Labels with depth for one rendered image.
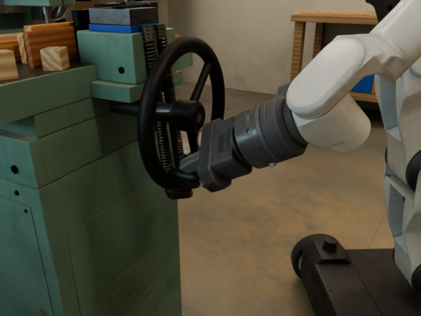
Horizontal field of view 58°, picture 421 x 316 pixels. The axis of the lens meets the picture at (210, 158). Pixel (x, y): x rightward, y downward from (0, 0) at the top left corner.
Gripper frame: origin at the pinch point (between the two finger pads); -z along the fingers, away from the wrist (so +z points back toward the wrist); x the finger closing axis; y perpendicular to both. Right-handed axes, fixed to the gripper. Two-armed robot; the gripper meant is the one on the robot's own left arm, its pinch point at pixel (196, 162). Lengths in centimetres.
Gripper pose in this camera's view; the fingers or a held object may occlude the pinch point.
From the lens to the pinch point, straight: 63.1
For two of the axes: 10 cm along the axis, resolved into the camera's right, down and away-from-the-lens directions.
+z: 7.6, -3.0, -5.7
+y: -6.4, -4.6, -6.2
